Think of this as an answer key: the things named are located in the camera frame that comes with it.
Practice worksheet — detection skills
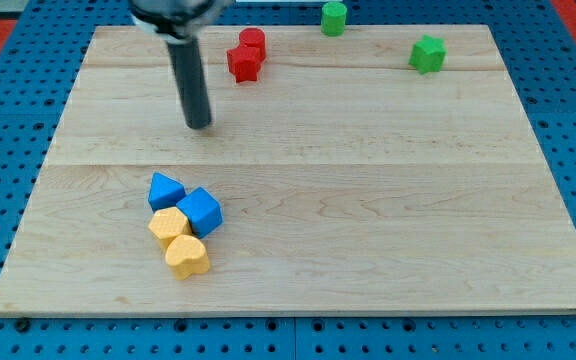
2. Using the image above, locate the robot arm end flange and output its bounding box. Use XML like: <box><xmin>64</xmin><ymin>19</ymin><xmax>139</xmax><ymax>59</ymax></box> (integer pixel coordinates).
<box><xmin>128</xmin><ymin>0</ymin><xmax>234</xmax><ymax>43</ymax></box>

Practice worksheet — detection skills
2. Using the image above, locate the blue triangle block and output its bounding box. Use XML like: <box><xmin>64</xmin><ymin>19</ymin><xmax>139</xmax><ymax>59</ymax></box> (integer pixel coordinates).
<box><xmin>148</xmin><ymin>172</ymin><xmax>186</xmax><ymax>212</ymax></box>

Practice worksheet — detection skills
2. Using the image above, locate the red star block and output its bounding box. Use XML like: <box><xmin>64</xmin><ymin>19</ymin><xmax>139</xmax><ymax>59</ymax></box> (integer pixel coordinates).
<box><xmin>226</xmin><ymin>46</ymin><xmax>261</xmax><ymax>83</ymax></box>

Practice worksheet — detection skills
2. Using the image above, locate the green star block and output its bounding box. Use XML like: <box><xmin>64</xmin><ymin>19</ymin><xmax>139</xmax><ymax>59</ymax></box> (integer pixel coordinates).
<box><xmin>408</xmin><ymin>35</ymin><xmax>447</xmax><ymax>74</ymax></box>

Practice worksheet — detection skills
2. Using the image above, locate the blue cube block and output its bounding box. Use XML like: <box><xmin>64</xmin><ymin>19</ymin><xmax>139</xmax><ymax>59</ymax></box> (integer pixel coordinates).
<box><xmin>176</xmin><ymin>187</ymin><xmax>223</xmax><ymax>239</ymax></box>

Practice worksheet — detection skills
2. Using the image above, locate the wooden board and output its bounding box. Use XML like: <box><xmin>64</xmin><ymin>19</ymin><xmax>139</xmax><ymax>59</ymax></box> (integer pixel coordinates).
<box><xmin>0</xmin><ymin>25</ymin><xmax>576</xmax><ymax>318</ymax></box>

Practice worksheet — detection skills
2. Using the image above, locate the yellow heart block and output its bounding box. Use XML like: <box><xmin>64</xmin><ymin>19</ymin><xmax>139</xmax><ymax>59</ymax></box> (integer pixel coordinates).
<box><xmin>164</xmin><ymin>235</ymin><xmax>211</xmax><ymax>280</ymax></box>

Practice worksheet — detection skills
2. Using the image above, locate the yellow hexagon block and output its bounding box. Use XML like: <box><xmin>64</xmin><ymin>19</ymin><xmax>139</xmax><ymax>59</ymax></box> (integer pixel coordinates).
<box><xmin>148</xmin><ymin>207</ymin><xmax>193</xmax><ymax>251</ymax></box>

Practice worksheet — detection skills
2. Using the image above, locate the red cylinder block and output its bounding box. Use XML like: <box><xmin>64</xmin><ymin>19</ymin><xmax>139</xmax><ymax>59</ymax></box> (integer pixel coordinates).
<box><xmin>239</xmin><ymin>27</ymin><xmax>266</xmax><ymax>62</ymax></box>

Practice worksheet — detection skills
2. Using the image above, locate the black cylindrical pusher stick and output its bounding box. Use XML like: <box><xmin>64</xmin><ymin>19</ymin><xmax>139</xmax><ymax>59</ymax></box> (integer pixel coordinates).
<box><xmin>167</xmin><ymin>37</ymin><xmax>212</xmax><ymax>130</ymax></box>

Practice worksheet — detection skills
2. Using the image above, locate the green cylinder block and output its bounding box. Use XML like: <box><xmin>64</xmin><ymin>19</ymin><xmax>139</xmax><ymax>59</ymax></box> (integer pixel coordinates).
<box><xmin>321</xmin><ymin>1</ymin><xmax>347</xmax><ymax>37</ymax></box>

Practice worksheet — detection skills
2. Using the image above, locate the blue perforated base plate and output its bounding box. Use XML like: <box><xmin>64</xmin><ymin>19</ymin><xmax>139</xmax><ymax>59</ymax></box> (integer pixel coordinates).
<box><xmin>0</xmin><ymin>1</ymin><xmax>576</xmax><ymax>359</ymax></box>

